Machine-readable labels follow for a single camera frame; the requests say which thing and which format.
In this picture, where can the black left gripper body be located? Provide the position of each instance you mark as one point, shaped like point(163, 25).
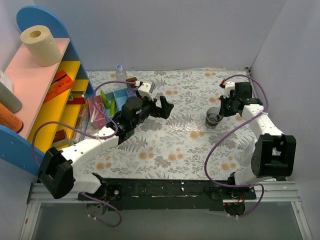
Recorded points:
point(156, 109)

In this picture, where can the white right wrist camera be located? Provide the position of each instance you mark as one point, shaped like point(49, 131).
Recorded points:
point(228, 88)

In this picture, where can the beige paper towel roll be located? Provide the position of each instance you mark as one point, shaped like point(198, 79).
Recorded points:
point(40, 42)

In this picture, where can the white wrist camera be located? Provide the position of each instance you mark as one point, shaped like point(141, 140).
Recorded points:
point(145, 89)
point(228, 88)

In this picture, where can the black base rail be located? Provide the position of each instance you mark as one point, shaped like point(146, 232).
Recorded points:
point(166, 194)

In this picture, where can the pink drawer box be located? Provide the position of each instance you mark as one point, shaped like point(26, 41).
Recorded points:
point(97, 119)

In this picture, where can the clear plastic water bottle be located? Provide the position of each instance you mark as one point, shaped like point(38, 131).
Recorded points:
point(120, 74)

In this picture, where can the orange tube on shelf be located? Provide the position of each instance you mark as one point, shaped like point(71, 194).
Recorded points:
point(10, 120)

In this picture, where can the purple drawer box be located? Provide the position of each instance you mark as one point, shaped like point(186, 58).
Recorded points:
point(131, 91)

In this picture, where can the clear textured tray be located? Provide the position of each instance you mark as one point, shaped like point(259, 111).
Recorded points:
point(188, 122)

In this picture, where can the grey green bottle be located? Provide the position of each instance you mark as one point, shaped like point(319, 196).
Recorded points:
point(9, 100)

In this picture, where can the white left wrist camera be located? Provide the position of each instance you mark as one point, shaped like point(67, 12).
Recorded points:
point(145, 89)

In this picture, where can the orange box on shelf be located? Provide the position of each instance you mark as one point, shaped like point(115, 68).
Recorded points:
point(61, 83)

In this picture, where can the teal drawer box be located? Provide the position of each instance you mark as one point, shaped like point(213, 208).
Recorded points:
point(109, 96)

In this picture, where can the blue pink yellow shelf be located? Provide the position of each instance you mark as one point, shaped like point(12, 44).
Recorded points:
point(30, 85)

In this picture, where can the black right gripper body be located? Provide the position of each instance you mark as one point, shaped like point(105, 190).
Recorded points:
point(225, 105)

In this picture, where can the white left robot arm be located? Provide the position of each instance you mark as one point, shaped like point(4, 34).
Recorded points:
point(58, 169)

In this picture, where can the small red box low shelf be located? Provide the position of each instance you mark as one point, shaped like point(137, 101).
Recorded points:
point(60, 139)

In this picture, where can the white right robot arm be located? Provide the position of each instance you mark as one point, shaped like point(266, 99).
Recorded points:
point(272, 153)

